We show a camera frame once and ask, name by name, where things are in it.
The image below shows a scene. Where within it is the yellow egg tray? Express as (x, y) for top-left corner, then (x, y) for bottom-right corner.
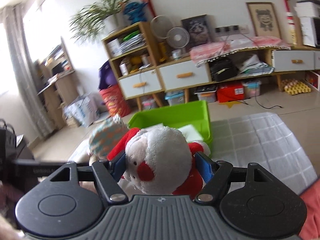
(281, 79), (311, 95)

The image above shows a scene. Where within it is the green plastic storage box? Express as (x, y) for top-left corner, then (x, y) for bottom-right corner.
(128, 101), (213, 157)

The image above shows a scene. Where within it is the purple garment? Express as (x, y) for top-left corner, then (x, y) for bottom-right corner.
(99, 61), (117, 90)

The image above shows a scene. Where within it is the framed cat picture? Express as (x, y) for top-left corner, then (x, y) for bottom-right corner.
(181, 15), (214, 51)

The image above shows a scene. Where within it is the wooden shelf unit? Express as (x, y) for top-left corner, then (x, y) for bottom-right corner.
(38, 40), (79, 130)

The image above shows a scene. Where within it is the potted green plant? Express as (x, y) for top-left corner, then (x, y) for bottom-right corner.
(69, 0), (131, 42)

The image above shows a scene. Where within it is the teal checked knit cloth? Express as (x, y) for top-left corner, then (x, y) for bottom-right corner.
(89, 114), (129, 158)

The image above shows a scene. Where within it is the white foam block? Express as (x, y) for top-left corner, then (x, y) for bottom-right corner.
(178, 125), (203, 143)

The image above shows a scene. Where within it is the red cardboard box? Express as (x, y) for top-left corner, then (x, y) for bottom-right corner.
(217, 81), (245, 103)

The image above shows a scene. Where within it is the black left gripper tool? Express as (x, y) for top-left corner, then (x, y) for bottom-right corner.
(1, 119), (65, 194)

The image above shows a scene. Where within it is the white wire fan guard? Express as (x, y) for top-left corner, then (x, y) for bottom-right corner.
(150, 15), (174, 40)

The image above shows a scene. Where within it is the santa plush toy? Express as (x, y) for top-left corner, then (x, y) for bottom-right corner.
(107, 126), (210, 198)

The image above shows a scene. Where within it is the framed cartoon portrait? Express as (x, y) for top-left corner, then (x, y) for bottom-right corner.
(246, 2), (281, 38)

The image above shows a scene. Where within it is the wooden TV cabinet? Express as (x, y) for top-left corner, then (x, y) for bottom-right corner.
(102, 22), (319, 108)

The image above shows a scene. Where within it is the red printed bucket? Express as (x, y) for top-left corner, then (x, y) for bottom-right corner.
(99, 85), (131, 118)

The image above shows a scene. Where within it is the black bag in cabinet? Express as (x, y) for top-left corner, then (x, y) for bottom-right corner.
(208, 57), (238, 82)

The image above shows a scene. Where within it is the white desk fan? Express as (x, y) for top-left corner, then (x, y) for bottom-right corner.
(166, 27), (190, 54)

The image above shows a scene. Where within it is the grey checked tablecloth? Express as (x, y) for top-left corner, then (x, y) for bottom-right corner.
(211, 112), (317, 194)

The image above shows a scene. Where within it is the blue Stitch plush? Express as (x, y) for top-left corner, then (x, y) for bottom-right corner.
(123, 2), (148, 24)

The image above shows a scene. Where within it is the pink lace cloth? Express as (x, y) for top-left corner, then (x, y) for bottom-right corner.
(189, 36), (291, 65)

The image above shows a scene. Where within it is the white paper shopping bag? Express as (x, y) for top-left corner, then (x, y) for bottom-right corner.
(63, 93), (100, 127)

